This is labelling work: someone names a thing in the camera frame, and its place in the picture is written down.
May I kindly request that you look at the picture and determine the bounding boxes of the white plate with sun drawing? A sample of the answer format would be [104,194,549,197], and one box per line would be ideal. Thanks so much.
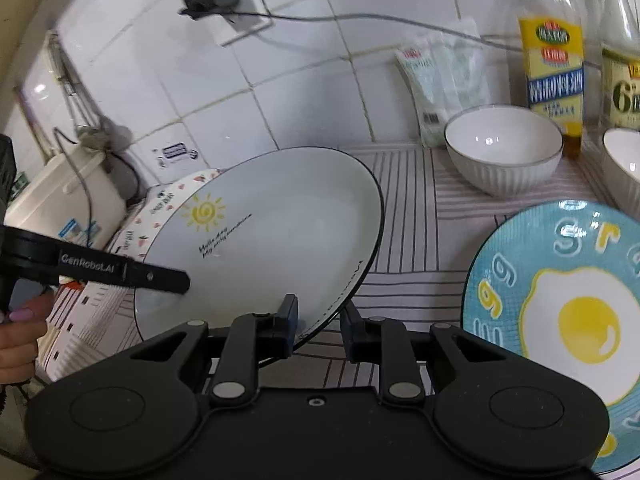
[134,148,384,344]

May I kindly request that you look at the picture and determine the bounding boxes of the white ribbed bowl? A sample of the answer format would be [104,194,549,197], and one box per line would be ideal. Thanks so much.
[444,105,563,197]
[602,128,640,220]

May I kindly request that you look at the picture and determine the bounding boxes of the person's left hand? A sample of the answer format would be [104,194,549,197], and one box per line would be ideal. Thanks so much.
[0,289,54,385]

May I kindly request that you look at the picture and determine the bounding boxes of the white plate with heart pattern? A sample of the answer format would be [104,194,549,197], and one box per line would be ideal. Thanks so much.
[106,169,222,261]

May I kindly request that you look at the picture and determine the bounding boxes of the cream rice cooker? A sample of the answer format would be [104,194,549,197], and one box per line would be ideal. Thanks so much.
[4,148,126,249]

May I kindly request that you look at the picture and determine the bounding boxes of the hanging metal utensils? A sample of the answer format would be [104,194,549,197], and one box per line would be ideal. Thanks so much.
[46,30,113,152]

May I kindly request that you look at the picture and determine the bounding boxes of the blue fried egg plate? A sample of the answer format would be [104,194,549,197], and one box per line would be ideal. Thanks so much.
[461,200,639,474]

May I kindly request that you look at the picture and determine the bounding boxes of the white salt bag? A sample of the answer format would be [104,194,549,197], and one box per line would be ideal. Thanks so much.
[395,18,491,148]

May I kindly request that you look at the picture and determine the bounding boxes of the cooking wine bottle yellow label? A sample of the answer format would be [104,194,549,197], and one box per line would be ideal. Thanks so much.
[516,0,586,159]

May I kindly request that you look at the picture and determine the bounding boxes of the white vinegar bottle yellow cap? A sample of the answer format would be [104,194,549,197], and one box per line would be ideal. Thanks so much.
[600,0,639,130]

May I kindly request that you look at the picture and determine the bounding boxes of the white wall socket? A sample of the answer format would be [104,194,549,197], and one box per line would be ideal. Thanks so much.
[205,0,272,47]

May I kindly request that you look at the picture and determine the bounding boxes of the black power cable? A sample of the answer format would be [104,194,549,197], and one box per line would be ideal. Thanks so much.
[214,8,606,70]

